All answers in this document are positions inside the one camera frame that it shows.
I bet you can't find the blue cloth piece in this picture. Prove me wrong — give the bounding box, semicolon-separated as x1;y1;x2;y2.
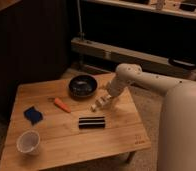
24;106;43;125

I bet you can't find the white paper cup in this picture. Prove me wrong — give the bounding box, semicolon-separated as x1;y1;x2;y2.
16;130;40;155

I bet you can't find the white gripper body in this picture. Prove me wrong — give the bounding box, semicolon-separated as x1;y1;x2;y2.
106;79;124;97

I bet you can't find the upper wooden shelf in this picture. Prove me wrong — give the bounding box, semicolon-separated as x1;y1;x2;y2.
83;0;196;20

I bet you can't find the orange carrot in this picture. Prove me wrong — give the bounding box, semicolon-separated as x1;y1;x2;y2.
54;98;71;113

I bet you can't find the wooden beam rail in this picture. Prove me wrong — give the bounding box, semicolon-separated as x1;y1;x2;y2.
71;37;196;80

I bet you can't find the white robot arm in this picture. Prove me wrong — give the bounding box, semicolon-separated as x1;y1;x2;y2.
106;63;196;171

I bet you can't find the wooden table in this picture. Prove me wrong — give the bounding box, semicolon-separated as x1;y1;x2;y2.
0;74;151;171

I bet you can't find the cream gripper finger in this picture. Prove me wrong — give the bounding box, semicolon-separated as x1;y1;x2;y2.
103;95;112;102

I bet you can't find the black handle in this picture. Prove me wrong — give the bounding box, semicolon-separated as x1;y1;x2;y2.
168;58;196;70

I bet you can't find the metal pole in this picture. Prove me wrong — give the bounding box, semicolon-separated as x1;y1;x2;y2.
76;0;85;41

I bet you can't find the small white bottle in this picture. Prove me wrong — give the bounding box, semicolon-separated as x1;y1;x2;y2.
91;96;107;112

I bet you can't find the dark ceramic bowl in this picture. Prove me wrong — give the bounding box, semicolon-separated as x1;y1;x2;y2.
68;75;98;98

